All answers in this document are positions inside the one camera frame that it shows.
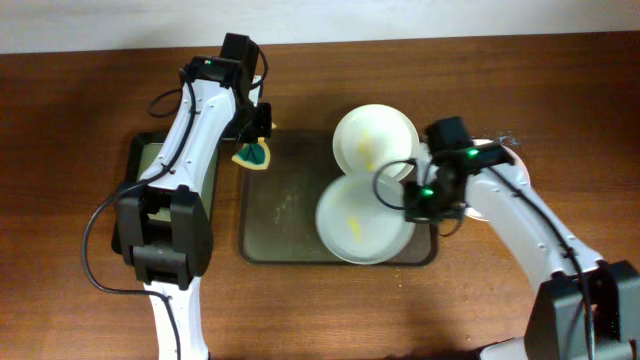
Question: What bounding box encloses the green and yellow sponge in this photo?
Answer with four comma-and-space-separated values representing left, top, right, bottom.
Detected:
232, 138, 271, 171

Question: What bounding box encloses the white plate yellow stain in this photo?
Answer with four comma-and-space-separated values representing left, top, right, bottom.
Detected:
315, 173, 415, 265
332, 104, 419, 174

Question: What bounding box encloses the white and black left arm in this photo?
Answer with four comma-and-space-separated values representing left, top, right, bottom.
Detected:
115, 56, 272, 359

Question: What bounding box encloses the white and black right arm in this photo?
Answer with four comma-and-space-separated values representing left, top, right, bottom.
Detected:
404, 142, 639, 360

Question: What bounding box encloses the large dark serving tray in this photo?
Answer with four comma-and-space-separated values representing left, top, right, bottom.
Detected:
239, 130, 438, 266

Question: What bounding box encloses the small black tray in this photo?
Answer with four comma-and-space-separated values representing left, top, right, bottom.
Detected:
110, 130, 221, 256

